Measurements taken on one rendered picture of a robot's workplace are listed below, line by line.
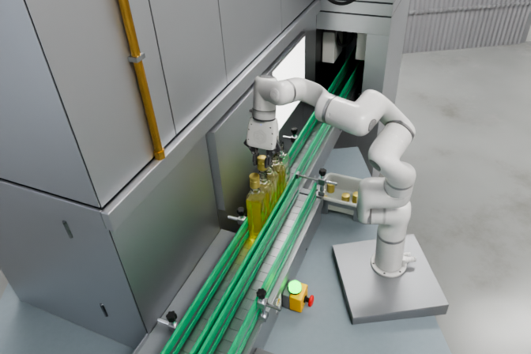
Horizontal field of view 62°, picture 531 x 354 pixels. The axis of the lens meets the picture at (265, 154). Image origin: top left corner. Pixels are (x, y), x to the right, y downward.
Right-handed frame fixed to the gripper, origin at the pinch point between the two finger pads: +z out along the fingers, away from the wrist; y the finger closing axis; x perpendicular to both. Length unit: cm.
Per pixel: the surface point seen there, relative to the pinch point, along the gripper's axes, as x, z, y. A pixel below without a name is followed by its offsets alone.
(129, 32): -47, -45, -13
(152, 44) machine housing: -37, -41, -15
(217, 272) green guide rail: -23.9, 31.0, -3.6
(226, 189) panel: -1.8, 13.2, -12.3
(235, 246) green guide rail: -11.6, 28.8, -3.5
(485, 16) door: 424, -25, 79
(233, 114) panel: 2.3, -13.3, -12.2
